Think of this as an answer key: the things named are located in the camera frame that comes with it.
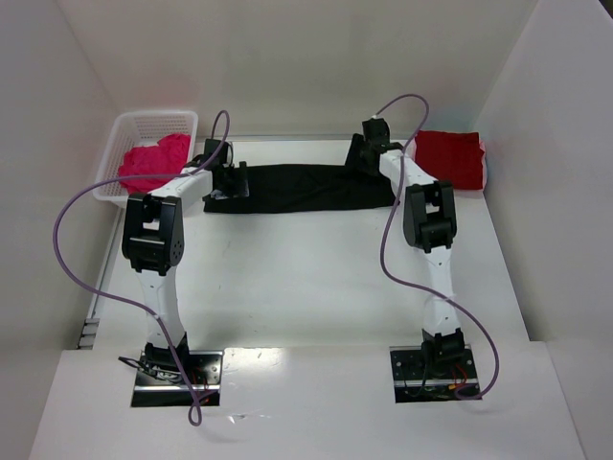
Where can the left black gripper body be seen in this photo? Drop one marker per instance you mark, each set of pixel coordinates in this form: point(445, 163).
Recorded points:
point(240, 179)

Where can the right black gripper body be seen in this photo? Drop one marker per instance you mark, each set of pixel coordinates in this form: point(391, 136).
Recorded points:
point(356, 151)

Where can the black t shirt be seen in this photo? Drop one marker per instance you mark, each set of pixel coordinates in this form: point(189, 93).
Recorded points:
point(296, 188)

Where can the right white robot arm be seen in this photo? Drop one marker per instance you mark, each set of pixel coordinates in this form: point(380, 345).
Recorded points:
point(429, 226)

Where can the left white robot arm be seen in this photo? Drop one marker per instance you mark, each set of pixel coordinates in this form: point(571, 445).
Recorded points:
point(154, 244)

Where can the magenta t shirt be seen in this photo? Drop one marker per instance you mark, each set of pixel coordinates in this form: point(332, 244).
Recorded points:
point(168, 156)

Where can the folded red t shirt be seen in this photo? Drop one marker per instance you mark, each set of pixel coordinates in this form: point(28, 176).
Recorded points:
point(455, 157)

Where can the white plastic basket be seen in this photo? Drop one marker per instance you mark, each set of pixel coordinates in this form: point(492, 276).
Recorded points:
point(142, 143)

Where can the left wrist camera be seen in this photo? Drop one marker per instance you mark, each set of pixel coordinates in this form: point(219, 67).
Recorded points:
point(228, 155)

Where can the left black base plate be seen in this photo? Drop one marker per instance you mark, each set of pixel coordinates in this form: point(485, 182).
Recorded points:
point(154, 386)

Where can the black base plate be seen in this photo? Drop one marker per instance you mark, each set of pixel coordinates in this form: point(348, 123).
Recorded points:
point(154, 386)
point(414, 384)

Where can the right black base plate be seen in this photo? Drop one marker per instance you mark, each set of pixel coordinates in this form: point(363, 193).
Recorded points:
point(414, 384)

